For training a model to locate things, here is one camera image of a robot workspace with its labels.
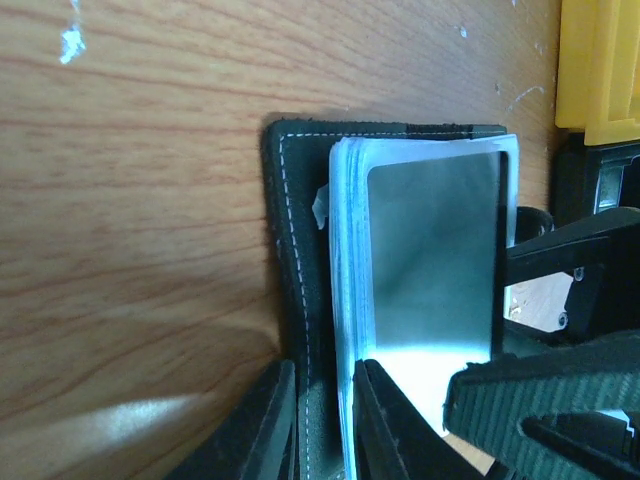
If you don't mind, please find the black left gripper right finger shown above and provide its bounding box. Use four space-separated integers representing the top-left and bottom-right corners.
353 359 495 480

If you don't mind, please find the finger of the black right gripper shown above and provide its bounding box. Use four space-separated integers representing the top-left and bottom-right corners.
505 207 639 345
443 334 639 479

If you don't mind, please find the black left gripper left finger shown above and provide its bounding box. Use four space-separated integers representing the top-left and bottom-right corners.
167 360 297 480

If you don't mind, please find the black VIP card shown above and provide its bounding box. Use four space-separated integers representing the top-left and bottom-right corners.
368 153 505 363

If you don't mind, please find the black leather card holder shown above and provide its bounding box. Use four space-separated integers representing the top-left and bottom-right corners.
262 119 520 479

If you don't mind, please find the black bin with blue cards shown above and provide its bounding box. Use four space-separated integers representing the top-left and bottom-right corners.
550 133 639 227

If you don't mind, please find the yellow bin with black cards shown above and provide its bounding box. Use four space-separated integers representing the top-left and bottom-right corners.
555 0 639 146

